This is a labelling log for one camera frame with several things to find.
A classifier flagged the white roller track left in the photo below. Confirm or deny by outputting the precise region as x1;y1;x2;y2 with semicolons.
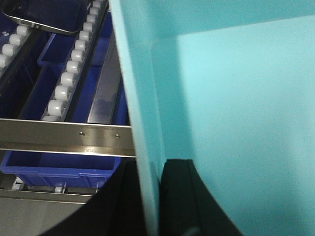
41;0;109;122

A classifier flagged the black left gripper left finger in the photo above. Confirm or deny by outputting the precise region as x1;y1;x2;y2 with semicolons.
43;160;147;236

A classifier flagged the light blue bin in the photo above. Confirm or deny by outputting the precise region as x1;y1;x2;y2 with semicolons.
110;0;315;236

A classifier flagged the dark blue bin lower left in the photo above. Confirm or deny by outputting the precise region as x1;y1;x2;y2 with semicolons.
0;151;122;188

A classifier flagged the steel shelf front beam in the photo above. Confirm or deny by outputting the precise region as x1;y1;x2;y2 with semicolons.
0;118;136;158

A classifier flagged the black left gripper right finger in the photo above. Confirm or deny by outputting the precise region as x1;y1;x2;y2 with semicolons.
159;159;241;236

